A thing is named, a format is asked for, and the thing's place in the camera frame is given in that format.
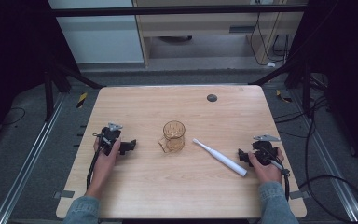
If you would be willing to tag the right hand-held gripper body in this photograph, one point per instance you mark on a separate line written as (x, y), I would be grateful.
(262, 151)

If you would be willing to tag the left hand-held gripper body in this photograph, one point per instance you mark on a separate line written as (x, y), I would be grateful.
(109, 137)

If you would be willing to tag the person's right hand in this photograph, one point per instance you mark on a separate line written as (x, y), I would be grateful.
(265, 172)

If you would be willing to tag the person's left hand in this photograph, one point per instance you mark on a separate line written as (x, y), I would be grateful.
(105, 165)

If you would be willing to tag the white electric toothbrush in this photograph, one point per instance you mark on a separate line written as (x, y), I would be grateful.
(223, 159)

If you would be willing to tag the amber glass cup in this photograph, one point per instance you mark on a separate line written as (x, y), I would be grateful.
(174, 137)

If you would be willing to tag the yellow black striped tape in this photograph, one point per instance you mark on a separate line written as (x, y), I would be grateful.
(283, 97)
(82, 100)

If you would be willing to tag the grey round table grommet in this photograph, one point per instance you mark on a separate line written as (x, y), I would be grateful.
(212, 98)

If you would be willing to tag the black metal stand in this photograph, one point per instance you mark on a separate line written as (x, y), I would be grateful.
(52, 84)
(298, 77)

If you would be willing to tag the small white plug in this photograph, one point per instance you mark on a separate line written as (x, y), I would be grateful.
(270, 64)

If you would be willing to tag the white cabinet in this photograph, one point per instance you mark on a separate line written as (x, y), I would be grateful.
(99, 37)

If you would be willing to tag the dark curtain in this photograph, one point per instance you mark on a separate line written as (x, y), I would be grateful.
(15, 56)
(345, 62)

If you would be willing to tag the light wooden desk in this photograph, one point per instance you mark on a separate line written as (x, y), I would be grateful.
(199, 26)

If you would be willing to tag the grey table bracket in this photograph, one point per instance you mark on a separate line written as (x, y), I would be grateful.
(300, 194)
(64, 194)

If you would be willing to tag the aluminium floor rail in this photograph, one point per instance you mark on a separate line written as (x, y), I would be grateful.
(28, 158)
(332, 165)

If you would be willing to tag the black horizontal frame bar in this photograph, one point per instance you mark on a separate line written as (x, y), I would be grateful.
(167, 11)

